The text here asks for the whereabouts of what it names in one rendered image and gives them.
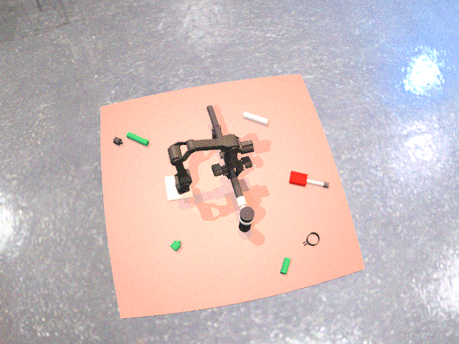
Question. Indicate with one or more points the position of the grey cylindrical cup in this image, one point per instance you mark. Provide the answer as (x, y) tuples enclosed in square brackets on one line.
[(241, 202)]

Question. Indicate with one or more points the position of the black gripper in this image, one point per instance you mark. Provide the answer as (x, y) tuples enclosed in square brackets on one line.
[(230, 164)]

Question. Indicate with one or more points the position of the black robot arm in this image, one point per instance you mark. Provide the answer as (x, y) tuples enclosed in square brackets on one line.
[(229, 145)]

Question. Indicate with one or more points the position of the black cylindrical post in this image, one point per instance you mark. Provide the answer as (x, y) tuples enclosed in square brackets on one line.
[(246, 214)]

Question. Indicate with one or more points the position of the green cylinder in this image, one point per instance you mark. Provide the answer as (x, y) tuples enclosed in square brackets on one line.
[(285, 265), (138, 139)]

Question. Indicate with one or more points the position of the beige cylinder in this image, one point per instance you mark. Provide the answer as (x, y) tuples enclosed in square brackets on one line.
[(256, 118)]

